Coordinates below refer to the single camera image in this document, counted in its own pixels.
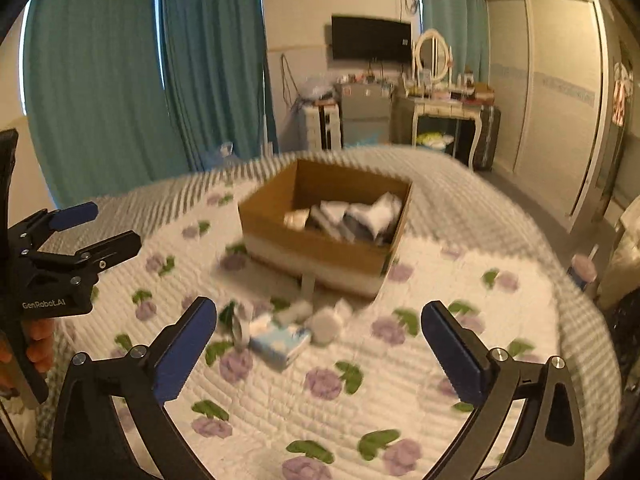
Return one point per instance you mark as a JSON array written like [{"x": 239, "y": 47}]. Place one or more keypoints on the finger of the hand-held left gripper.
[
  {"x": 112, "y": 246},
  {"x": 75, "y": 215}
]

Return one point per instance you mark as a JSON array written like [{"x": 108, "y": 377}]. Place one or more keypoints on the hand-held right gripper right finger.
[{"x": 452, "y": 350}]

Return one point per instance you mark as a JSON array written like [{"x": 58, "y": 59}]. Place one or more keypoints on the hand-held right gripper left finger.
[{"x": 185, "y": 355}]

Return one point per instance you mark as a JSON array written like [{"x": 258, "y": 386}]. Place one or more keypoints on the blue tissue pack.
[{"x": 277, "y": 345}]

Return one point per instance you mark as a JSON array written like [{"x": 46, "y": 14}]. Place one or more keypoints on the brown cardboard box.
[{"x": 310, "y": 255}]

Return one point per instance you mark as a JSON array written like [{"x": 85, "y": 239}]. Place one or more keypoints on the white soft packet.
[{"x": 295, "y": 311}]

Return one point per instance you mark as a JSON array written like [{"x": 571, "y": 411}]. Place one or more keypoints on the beige soft roll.
[{"x": 295, "y": 219}]

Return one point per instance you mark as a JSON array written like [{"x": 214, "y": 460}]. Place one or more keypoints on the person's left hand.
[{"x": 39, "y": 335}]

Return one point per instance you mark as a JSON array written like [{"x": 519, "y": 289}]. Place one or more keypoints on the green and white packet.
[{"x": 235, "y": 322}]

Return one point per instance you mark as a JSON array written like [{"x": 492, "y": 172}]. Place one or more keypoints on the small white packet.
[{"x": 260, "y": 324}]

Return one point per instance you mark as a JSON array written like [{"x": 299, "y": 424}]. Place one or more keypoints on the wide teal curtain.
[{"x": 100, "y": 85}]

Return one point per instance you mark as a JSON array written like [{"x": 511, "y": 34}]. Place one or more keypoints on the pink lidded container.
[{"x": 584, "y": 270}]

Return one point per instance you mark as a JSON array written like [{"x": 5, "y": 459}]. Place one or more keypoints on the black bag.
[{"x": 625, "y": 350}]

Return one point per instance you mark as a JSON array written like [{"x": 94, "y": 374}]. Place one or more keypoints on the white and grey packet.
[{"x": 327, "y": 217}]

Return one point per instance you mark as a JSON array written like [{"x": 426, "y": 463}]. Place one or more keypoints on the dark suitcase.
[{"x": 487, "y": 137}]

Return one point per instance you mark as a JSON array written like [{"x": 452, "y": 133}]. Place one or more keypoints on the white plastic drawer unit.
[{"x": 317, "y": 127}]

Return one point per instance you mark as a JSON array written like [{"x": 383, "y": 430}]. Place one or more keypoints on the white dressing table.
[{"x": 435, "y": 107}]

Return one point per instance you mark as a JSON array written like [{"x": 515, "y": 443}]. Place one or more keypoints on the grey mini fridge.
[{"x": 362, "y": 115}]

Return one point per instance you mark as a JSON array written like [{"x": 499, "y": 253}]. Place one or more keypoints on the clear plastic bag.
[{"x": 315, "y": 87}]

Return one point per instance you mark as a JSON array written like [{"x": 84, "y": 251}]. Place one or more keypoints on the white sliding wardrobe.
[{"x": 550, "y": 100}]

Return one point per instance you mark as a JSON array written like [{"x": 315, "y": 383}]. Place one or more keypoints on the oval white vanity mirror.
[{"x": 432, "y": 55}]

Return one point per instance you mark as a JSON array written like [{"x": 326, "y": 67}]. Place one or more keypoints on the red and white hanging garment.
[{"x": 621, "y": 95}]

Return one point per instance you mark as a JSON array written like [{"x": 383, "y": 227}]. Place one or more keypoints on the narrow teal curtain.
[{"x": 450, "y": 5}]

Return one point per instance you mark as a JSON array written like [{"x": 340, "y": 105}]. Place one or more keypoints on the black wall television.
[{"x": 370, "y": 39}]

